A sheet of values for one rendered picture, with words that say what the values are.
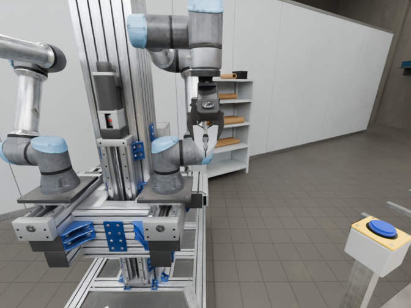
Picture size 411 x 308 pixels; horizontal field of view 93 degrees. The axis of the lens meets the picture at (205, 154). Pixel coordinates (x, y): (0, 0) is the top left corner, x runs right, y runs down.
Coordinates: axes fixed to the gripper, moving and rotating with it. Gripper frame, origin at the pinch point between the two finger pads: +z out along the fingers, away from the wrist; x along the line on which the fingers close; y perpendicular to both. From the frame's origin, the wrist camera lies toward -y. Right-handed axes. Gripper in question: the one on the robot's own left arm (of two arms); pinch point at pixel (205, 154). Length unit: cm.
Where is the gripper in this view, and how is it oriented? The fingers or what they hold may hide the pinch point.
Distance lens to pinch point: 50.7
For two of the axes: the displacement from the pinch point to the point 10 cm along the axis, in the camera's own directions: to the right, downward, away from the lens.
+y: 0.0, -3.4, 9.4
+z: 0.0, 9.4, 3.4
